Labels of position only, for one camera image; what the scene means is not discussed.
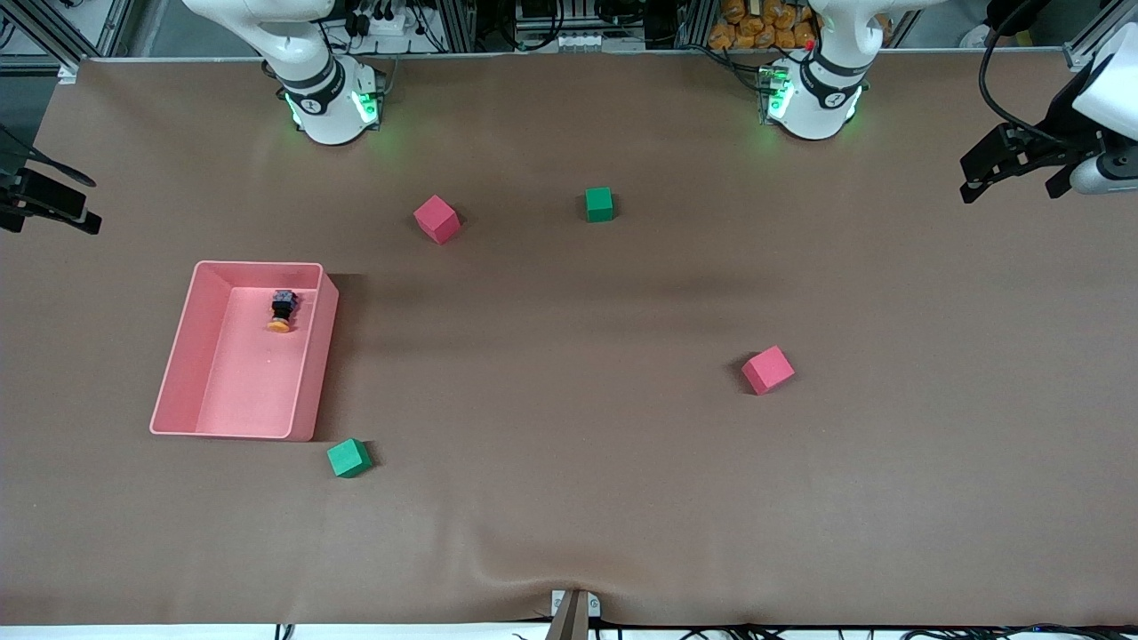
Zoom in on pink plastic tray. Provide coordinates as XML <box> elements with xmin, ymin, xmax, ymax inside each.
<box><xmin>149</xmin><ymin>260</ymin><xmax>340</xmax><ymax>443</ymax></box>

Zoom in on pile of orange bags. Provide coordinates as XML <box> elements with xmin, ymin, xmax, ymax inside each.
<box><xmin>709</xmin><ymin>0</ymin><xmax>819</xmax><ymax>52</ymax></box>

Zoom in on pink foam cube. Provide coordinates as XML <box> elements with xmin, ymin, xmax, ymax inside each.
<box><xmin>741</xmin><ymin>346</ymin><xmax>796</xmax><ymax>396</ymax></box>
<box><xmin>413</xmin><ymin>195</ymin><xmax>461</xmax><ymax>245</ymax></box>

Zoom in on white power strip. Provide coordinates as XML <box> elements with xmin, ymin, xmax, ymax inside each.
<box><xmin>347</xmin><ymin>4</ymin><xmax>428</xmax><ymax>36</ymax></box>

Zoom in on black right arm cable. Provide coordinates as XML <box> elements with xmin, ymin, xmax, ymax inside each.
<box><xmin>0</xmin><ymin>124</ymin><xmax>97</xmax><ymax>188</ymax></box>

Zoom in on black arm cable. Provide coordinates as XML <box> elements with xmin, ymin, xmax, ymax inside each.
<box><xmin>978</xmin><ymin>0</ymin><xmax>1072</xmax><ymax>145</ymax></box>
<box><xmin>0</xmin><ymin>124</ymin><xmax>97</xmax><ymax>188</ymax></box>

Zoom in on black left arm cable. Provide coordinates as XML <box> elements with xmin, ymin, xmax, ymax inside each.
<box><xmin>978</xmin><ymin>0</ymin><xmax>1072</xmax><ymax>145</ymax></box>

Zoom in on aluminium frame rail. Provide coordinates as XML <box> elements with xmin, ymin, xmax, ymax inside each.
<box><xmin>0</xmin><ymin>0</ymin><xmax>134</xmax><ymax>76</ymax></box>
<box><xmin>1062</xmin><ymin>0</ymin><xmax>1138</xmax><ymax>72</ymax></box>

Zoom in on metal table clamp bracket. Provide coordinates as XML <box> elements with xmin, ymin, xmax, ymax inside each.
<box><xmin>545</xmin><ymin>589</ymin><xmax>602</xmax><ymax>640</ymax></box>

